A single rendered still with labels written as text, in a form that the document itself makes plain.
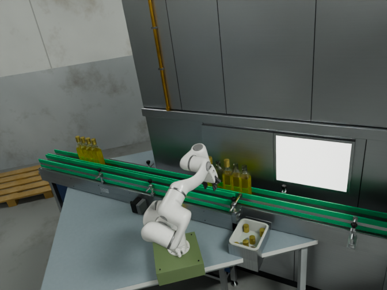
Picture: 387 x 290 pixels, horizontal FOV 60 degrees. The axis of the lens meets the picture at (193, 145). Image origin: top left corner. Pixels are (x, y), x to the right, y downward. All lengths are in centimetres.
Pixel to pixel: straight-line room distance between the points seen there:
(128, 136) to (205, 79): 316
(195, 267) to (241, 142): 78
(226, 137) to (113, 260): 101
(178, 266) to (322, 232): 82
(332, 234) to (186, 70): 127
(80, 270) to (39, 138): 329
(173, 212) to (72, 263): 97
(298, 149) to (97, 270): 135
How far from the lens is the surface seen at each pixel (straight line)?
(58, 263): 228
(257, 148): 206
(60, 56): 480
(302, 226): 207
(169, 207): 143
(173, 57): 212
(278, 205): 205
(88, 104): 491
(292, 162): 205
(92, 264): 217
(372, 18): 175
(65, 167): 286
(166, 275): 188
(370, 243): 205
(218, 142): 215
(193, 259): 189
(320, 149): 197
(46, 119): 508
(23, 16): 480
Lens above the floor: 220
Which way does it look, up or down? 28 degrees down
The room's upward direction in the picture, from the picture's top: 8 degrees counter-clockwise
